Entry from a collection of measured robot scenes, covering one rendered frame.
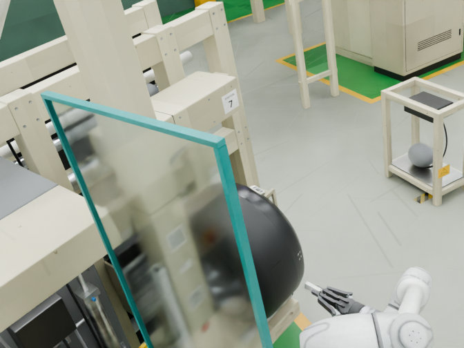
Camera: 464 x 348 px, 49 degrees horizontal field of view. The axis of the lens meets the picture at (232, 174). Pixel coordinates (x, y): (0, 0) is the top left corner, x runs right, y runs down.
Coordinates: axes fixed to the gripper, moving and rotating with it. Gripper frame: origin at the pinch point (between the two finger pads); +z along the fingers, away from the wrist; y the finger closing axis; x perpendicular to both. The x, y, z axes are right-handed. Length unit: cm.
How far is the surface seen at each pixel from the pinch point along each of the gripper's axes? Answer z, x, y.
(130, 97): 41, -86, 34
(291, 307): 15.5, 28.9, -6.3
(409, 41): 149, 81, -414
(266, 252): 15.0, -17.6, 8.5
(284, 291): 8.7, 1.2, 6.6
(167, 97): 79, -55, -10
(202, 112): 62, -52, -12
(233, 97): 62, -50, -31
